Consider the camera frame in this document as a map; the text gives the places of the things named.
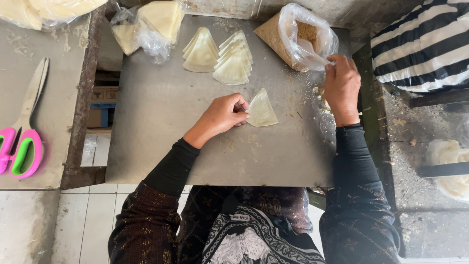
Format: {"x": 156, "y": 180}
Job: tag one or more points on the person's right hand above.
{"x": 343, "y": 91}

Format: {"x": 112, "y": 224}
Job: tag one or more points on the person's left hand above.
{"x": 216, "y": 119}

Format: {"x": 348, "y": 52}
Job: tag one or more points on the person's left fingers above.
{"x": 240, "y": 113}

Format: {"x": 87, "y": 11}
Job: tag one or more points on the triangular dough piece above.
{"x": 262, "y": 110}

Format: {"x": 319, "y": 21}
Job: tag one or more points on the clear plastic bag of crumbs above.
{"x": 311, "y": 29}

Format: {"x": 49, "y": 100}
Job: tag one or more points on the stack of triangular dough wrappers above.
{"x": 233, "y": 62}
{"x": 200, "y": 53}

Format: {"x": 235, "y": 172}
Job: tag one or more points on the brown crumb filling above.
{"x": 269, "y": 35}

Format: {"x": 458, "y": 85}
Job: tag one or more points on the clear plastic sheet with scraps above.
{"x": 324, "y": 113}

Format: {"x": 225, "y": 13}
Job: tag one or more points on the small plastic bag of wrappers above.
{"x": 157, "y": 22}

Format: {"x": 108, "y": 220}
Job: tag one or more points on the black white patterned scarf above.
{"x": 252, "y": 238}

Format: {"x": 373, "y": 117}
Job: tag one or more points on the brown cardboard box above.
{"x": 102, "y": 101}

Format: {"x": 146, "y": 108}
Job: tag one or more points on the black white striped cloth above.
{"x": 421, "y": 47}

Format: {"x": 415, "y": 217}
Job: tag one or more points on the plastic bag of white dough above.
{"x": 450, "y": 157}

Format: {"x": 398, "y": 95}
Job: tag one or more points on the pink and green scissors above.
{"x": 25, "y": 146}

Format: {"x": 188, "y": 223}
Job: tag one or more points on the large plastic bag of wrappers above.
{"x": 47, "y": 11}

